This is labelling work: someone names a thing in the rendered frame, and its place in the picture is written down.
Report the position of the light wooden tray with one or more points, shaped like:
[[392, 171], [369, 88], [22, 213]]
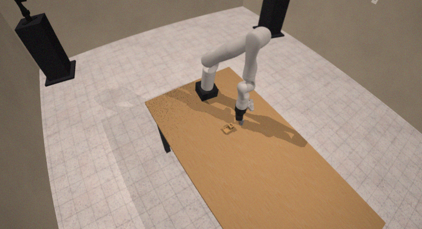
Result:
[[226, 130]]

